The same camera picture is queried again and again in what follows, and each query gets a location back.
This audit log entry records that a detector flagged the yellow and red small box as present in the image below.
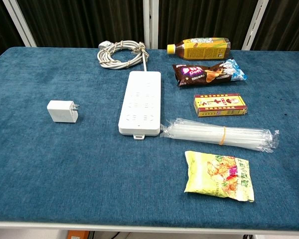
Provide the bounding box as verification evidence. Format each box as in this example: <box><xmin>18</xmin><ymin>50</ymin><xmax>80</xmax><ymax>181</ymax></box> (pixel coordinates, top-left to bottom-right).
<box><xmin>193</xmin><ymin>93</ymin><xmax>248</xmax><ymax>118</ymax></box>

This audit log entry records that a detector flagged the white power strip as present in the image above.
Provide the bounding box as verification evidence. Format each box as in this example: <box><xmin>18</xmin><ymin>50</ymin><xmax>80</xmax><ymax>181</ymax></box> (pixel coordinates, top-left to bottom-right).
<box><xmin>118</xmin><ymin>71</ymin><xmax>162</xmax><ymax>140</ymax></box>

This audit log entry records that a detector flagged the brown cone snack packet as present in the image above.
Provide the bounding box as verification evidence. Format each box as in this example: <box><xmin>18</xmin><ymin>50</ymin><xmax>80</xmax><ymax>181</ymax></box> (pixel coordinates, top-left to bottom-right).
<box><xmin>172</xmin><ymin>57</ymin><xmax>248</xmax><ymax>88</ymax></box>

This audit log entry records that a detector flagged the tea bottle with yellow label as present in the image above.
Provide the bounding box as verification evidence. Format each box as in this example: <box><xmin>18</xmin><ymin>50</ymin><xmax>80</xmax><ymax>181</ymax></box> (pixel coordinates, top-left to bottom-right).
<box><xmin>166</xmin><ymin>37</ymin><xmax>232</xmax><ymax>61</ymax></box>

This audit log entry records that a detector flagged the white wall charger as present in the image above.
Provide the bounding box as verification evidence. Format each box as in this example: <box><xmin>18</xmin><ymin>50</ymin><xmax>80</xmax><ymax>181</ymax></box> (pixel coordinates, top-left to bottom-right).
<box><xmin>46</xmin><ymin>100</ymin><xmax>80</xmax><ymax>123</ymax></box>

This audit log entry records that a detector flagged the orange box under table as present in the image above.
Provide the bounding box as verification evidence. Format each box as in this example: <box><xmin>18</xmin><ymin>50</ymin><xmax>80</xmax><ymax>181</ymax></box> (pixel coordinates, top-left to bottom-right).
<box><xmin>66</xmin><ymin>230</ymin><xmax>90</xmax><ymax>239</ymax></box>

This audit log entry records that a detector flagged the bundle of clear wrapped straws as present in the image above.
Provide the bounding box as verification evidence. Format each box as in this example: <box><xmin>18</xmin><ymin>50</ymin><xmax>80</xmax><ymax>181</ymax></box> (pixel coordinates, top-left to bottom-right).
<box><xmin>159</xmin><ymin>118</ymin><xmax>280</xmax><ymax>153</ymax></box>

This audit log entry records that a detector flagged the green yellow biscuit bag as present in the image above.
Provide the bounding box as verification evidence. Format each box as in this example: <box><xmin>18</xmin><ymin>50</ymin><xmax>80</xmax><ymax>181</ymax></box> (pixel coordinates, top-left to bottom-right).
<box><xmin>184</xmin><ymin>150</ymin><xmax>255</xmax><ymax>203</ymax></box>

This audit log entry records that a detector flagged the white upright frame post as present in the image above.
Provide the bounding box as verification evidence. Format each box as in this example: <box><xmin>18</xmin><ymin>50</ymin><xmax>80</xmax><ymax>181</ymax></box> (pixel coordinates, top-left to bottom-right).
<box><xmin>143</xmin><ymin>0</ymin><xmax>160</xmax><ymax>50</ymax></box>

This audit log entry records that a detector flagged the blue velvet table cloth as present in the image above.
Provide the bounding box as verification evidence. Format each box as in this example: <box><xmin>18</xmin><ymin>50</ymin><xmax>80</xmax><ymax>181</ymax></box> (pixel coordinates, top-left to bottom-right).
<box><xmin>0</xmin><ymin>46</ymin><xmax>299</xmax><ymax>231</ymax></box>

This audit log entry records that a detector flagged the white slanted frame post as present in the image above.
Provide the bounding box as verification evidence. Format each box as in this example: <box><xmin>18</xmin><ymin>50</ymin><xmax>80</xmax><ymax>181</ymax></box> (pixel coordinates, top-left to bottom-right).
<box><xmin>2</xmin><ymin>0</ymin><xmax>37</xmax><ymax>47</ymax></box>
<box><xmin>241</xmin><ymin>0</ymin><xmax>269</xmax><ymax>51</ymax></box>

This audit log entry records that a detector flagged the coiled white power cord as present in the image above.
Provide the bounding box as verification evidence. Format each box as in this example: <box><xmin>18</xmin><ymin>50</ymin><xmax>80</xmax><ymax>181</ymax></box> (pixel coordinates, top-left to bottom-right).
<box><xmin>97</xmin><ymin>40</ymin><xmax>150</xmax><ymax>72</ymax></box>

